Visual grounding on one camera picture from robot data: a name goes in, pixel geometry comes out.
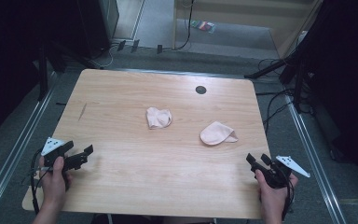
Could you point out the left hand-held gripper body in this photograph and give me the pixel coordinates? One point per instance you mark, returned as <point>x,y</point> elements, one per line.
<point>53,152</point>

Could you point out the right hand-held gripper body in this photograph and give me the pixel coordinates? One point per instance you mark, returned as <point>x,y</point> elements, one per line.
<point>278,174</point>

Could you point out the person's right hand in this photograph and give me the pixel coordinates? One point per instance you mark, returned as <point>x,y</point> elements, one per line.
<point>273,196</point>

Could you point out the person's left hand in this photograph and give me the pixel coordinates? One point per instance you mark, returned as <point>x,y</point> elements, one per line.
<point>53,183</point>

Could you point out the flat pink sock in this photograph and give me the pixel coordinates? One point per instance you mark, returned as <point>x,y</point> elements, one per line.
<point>216,133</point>

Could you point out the black metal stand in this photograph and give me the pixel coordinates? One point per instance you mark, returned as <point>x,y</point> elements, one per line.
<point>43,73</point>

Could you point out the crumpled pink sock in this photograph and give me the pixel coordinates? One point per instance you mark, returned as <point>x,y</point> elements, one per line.
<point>158,117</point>

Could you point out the black round table grommet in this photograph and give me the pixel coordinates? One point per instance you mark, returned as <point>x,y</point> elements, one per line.
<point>200,90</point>

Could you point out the black tripod stand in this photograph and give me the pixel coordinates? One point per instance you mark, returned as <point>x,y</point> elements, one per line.
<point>292,67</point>

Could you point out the person's lap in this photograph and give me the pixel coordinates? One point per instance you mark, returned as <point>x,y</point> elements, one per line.
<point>155,220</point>

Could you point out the small black floor foot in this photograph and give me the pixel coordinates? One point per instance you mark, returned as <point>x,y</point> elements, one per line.
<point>135,45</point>
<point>159,48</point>
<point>121,45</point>

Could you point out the dark cabinet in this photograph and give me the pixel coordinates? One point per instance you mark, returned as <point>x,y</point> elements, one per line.
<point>98,26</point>

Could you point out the colourful striped packet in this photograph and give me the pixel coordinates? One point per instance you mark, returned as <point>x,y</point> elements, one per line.
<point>203,26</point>

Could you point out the metal floor rail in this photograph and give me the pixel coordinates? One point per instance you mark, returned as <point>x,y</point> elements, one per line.
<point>15,152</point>
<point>315,158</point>

